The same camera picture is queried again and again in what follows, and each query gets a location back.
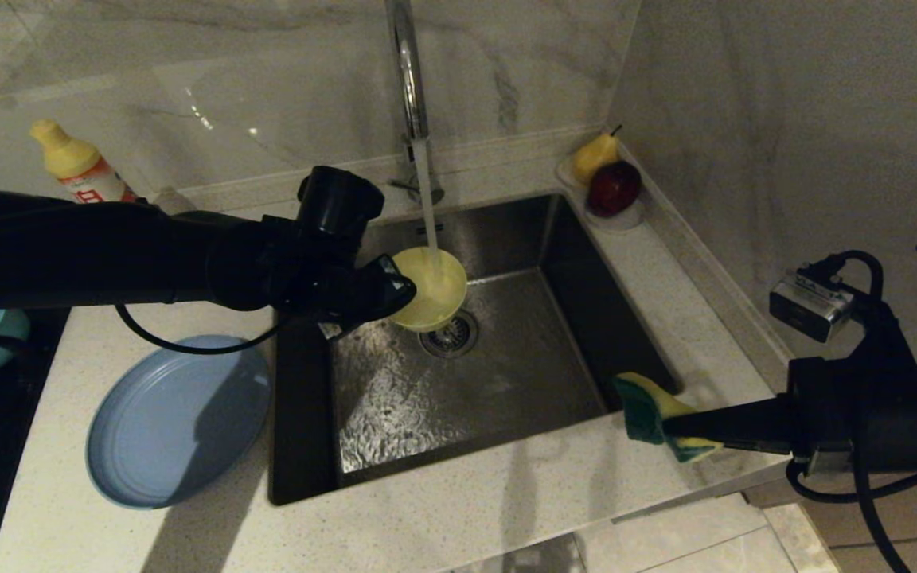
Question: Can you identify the yellow bowl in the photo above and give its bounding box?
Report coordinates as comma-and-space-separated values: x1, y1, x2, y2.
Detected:
388, 247, 469, 333

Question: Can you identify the yellow green sponge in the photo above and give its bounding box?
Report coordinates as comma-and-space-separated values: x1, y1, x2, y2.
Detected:
614, 372, 722, 464

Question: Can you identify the grey blue plate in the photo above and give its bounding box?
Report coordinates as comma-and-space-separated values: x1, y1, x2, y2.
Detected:
86, 334, 271, 510

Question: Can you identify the orange label dish soap bottle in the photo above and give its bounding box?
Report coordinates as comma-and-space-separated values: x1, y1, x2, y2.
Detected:
31, 119, 141, 205

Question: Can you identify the stainless steel sink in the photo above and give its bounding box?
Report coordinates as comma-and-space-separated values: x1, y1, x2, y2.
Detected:
270, 193, 682, 505

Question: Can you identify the round metal drain strainer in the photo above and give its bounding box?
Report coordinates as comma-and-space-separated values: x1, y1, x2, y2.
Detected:
419, 310, 480, 359

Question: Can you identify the running water stream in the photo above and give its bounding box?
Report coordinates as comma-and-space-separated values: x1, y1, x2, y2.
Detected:
413, 139, 443, 263

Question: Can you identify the chrome faucet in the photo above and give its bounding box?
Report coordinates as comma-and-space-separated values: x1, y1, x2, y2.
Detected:
385, 0, 445, 208

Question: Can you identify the small white dish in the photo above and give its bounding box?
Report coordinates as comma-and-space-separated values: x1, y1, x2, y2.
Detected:
556, 158, 646, 232

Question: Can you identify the yellow pear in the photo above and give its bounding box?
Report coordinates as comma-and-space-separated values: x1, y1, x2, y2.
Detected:
570, 126, 622, 185

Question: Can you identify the dark red apple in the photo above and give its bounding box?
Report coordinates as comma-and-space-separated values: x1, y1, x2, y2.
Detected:
584, 162, 642, 220

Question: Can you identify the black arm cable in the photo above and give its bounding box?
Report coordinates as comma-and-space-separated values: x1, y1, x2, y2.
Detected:
785, 251, 917, 573
115, 302, 283, 356

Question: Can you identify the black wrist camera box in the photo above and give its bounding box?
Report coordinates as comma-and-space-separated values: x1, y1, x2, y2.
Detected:
769, 269, 853, 343

